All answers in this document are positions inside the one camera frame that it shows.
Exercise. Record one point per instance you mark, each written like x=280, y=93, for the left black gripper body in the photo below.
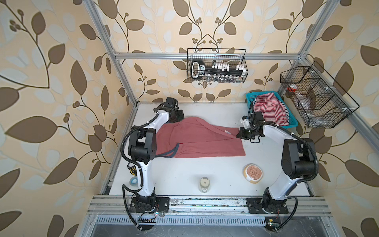
x=177, y=115

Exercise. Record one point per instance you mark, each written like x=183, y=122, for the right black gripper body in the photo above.
x=247, y=133

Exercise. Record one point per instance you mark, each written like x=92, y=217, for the striped red white tank top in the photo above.
x=272, y=108

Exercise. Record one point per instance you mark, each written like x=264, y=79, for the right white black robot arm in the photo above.
x=298, y=162

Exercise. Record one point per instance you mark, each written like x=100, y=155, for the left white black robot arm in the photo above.
x=139, y=147

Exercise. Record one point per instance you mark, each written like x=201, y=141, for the teal plastic basket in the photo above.
x=251, y=96

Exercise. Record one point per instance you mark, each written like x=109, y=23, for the beige round container pink lid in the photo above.
x=252, y=173

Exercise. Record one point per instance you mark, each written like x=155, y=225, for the small clear jar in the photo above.
x=204, y=184

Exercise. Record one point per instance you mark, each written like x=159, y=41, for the blue tape roll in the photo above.
x=133, y=181

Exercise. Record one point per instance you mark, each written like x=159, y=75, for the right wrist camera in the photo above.
x=245, y=122

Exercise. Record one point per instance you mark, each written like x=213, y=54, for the black wire basket back wall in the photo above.
x=232, y=56

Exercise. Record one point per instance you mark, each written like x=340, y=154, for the black wire basket wall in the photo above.
x=232, y=56
x=322, y=101

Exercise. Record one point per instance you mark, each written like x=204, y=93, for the black wire basket right wall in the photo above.
x=322, y=101

